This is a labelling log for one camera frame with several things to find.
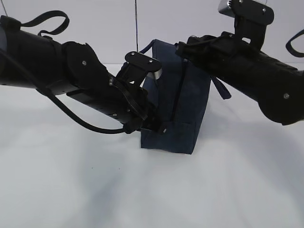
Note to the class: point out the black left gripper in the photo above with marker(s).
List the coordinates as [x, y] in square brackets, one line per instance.
[144, 115]

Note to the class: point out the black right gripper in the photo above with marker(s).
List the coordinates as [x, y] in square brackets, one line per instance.
[196, 50]

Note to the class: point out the dark navy fabric lunch bag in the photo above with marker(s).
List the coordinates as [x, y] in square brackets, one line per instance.
[180, 92]

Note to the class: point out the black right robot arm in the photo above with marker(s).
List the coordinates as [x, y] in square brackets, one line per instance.
[278, 88]

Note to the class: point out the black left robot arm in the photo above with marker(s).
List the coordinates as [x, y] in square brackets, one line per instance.
[53, 69]

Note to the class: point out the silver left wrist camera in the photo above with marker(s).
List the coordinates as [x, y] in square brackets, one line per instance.
[136, 68]

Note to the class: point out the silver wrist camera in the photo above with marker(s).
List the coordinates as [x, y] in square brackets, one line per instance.
[251, 19]
[136, 68]

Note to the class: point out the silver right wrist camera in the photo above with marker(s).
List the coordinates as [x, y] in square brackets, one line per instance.
[251, 19]

